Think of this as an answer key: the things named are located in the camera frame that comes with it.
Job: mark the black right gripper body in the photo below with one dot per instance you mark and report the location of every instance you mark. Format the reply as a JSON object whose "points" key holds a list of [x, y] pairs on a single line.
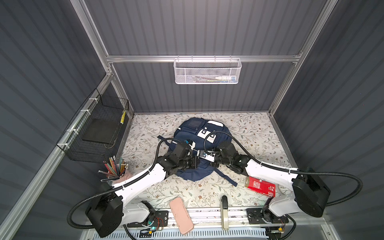
{"points": [[219, 160]]}

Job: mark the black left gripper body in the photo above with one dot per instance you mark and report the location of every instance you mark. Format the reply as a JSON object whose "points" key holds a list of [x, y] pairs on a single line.
{"points": [[189, 163]]}

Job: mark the navy blue student backpack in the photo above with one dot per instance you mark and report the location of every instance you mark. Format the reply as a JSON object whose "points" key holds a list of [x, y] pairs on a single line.
{"points": [[204, 136]]}

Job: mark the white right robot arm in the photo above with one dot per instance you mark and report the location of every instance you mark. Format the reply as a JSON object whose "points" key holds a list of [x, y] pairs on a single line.
{"points": [[309, 193]]}

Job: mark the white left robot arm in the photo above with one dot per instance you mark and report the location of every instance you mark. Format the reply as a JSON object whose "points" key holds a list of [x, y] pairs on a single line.
{"points": [[109, 209]]}

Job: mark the floral table mat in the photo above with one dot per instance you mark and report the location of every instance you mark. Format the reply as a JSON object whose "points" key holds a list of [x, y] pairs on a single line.
{"points": [[254, 133]]}

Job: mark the red card box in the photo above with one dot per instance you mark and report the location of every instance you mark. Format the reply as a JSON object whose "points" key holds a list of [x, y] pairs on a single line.
{"points": [[261, 186]]}

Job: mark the coloured pencils cup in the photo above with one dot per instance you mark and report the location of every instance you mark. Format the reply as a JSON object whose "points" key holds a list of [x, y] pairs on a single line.
{"points": [[116, 170]]}

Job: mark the yellow ruler in basket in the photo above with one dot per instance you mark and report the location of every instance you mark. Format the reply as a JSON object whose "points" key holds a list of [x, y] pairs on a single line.
{"points": [[122, 120]]}

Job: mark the black notebook in basket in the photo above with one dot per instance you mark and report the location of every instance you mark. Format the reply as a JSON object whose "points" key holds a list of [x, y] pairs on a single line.
{"points": [[101, 131]]}

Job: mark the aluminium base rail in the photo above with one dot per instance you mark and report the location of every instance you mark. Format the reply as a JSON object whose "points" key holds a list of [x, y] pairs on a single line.
{"points": [[212, 218]]}

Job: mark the white wire mesh basket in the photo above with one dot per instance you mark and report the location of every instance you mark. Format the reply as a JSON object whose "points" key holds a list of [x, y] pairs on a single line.
{"points": [[207, 71]]}

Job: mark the black wire wall basket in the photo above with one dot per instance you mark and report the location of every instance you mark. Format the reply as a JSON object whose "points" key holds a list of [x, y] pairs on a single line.
{"points": [[99, 106]]}

